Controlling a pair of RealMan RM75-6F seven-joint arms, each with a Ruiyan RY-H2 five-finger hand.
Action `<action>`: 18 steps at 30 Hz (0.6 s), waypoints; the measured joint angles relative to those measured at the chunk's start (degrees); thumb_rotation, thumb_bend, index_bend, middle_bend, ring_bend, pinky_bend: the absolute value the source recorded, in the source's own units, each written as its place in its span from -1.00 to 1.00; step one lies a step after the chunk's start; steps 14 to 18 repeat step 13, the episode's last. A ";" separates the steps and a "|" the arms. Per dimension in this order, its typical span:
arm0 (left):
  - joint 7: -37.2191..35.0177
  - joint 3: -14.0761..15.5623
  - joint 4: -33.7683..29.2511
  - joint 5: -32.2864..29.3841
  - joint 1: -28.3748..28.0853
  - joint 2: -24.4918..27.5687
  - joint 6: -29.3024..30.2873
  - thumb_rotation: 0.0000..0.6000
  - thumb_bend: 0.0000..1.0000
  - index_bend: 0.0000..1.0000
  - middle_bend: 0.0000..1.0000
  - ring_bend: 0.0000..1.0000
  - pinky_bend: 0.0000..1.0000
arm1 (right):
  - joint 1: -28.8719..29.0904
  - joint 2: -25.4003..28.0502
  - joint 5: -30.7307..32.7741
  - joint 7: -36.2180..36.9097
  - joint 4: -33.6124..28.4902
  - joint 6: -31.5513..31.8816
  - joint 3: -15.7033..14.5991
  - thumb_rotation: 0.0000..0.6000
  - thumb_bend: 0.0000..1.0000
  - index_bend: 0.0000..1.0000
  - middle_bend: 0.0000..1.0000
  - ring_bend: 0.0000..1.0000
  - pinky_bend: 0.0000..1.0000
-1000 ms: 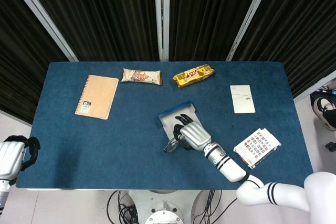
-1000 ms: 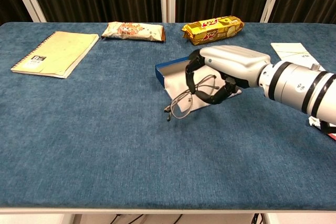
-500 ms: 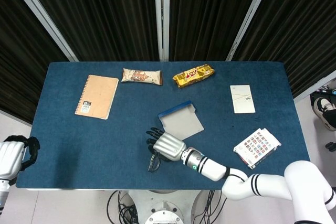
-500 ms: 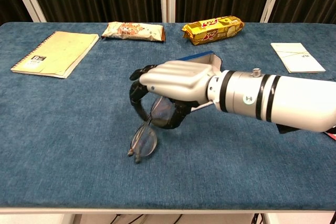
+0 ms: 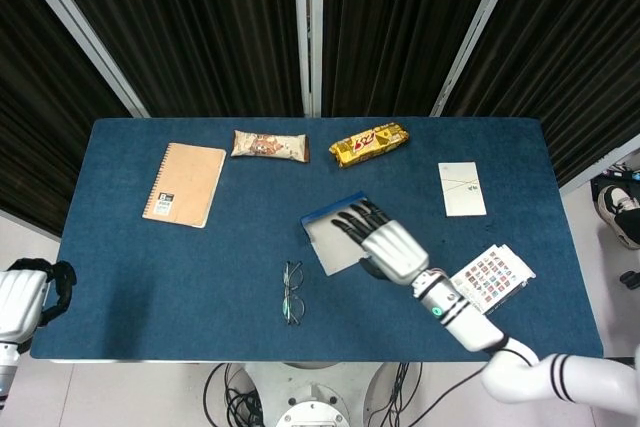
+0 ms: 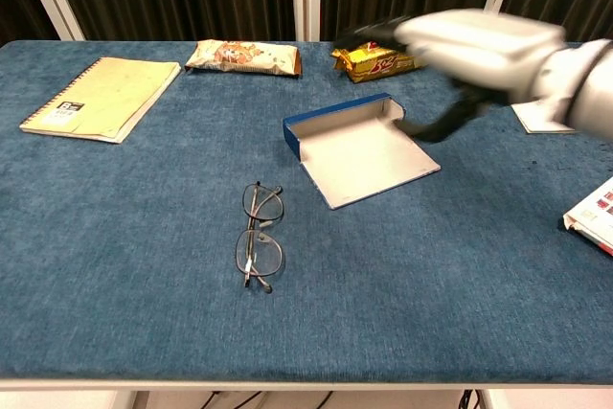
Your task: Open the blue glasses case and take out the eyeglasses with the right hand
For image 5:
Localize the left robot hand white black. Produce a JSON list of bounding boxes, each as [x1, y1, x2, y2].
[[0, 257, 78, 343]]

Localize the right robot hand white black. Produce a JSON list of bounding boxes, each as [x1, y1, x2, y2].
[[330, 199, 431, 287]]

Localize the blue glasses case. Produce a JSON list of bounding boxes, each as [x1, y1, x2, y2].
[[299, 190, 396, 277]]

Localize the grey round robot base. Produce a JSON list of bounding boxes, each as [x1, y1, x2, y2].
[[219, 361, 401, 427]]

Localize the white paper booklet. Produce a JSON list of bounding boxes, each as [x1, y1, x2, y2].
[[437, 161, 488, 218]]

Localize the yellow biscuit packet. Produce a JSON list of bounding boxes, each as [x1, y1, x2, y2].
[[328, 121, 410, 169]]

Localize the beige cartoon snack packet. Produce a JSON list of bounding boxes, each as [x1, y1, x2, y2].
[[230, 129, 311, 164]]

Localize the black pleated curtain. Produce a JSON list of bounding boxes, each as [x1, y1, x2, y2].
[[322, 0, 501, 118], [39, 0, 305, 118], [0, 0, 134, 238], [444, 0, 640, 188]]

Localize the blue fabric table cloth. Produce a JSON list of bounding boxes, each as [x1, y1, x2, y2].
[[29, 117, 605, 363]]

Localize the spiral bound kraft notebook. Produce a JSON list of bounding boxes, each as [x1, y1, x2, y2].
[[141, 142, 228, 229]]

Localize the black-framed eyeglasses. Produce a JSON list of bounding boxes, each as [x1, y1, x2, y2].
[[280, 260, 307, 327]]

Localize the black cable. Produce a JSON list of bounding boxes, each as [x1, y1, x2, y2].
[[204, 362, 236, 427], [392, 361, 426, 421], [414, 334, 539, 427], [224, 364, 266, 427]]

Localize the white slanted frame post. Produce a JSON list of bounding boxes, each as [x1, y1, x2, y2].
[[9, 0, 151, 119], [430, 0, 526, 118]]

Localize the white upright frame post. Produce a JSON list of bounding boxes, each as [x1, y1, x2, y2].
[[292, 0, 326, 118]]

